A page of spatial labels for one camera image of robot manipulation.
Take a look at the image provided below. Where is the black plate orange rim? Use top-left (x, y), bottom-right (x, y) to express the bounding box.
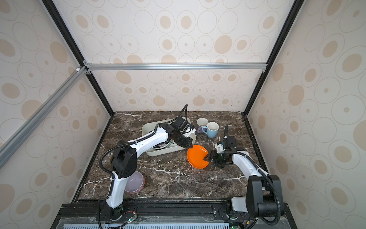
top-left (187, 145), bottom-right (209, 169)

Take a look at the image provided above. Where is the light blue ceramic mug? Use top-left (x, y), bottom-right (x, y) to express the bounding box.
top-left (202, 122), bottom-right (219, 138)

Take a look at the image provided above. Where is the white plate dark green rim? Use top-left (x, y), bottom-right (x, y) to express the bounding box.
top-left (152, 138), bottom-right (171, 150)

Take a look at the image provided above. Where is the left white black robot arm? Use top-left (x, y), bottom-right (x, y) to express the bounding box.
top-left (99, 105), bottom-right (195, 212)

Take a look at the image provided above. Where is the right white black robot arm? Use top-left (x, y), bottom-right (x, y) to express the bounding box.
top-left (205, 125), bottom-right (285, 229)

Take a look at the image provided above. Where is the purple ceramic mug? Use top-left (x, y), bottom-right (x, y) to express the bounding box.
top-left (196, 118), bottom-right (209, 134)

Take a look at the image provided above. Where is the purple bowl red rim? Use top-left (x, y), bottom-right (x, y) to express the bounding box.
top-left (125, 171), bottom-right (145, 194)

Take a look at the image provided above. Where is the horizontal aluminium frame bar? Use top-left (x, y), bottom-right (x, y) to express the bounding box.
top-left (79, 62), bottom-right (267, 72)

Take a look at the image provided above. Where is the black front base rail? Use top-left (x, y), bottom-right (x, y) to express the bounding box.
top-left (51, 200), bottom-right (298, 229)

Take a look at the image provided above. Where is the left slanted aluminium frame bar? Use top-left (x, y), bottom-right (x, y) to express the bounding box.
top-left (1, 66), bottom-right (87, 167)

